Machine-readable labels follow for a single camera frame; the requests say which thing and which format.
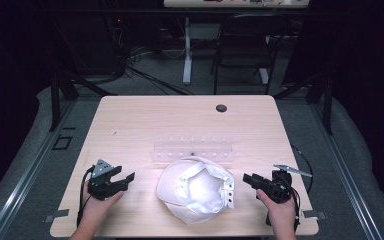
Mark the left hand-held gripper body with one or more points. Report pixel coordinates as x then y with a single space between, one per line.
100 184

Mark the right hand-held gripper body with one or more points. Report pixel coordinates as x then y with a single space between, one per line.
278 186

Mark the white cap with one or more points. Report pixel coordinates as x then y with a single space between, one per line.
196 190

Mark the person's left hand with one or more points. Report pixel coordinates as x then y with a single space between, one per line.
100 206

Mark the person's right hand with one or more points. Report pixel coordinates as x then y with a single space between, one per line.
280 211

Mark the grey tape strip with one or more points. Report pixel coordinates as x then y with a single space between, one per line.
56 215
314 214

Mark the black tape square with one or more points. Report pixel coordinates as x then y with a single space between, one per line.
62 142

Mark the short black tape strip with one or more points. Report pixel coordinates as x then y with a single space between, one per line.
69 128

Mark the clear plastic rack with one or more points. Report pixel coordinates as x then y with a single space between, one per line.
193 150

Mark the black table grommet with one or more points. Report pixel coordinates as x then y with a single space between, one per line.
221 108

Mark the black metal stand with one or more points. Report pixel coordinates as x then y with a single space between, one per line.
320 96
60 93

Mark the black folding chair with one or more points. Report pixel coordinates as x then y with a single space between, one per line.
246 43

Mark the white desk leg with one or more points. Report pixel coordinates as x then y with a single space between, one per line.
187 53

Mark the aluminium floor rail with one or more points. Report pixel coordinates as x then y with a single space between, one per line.
346 173
23 173

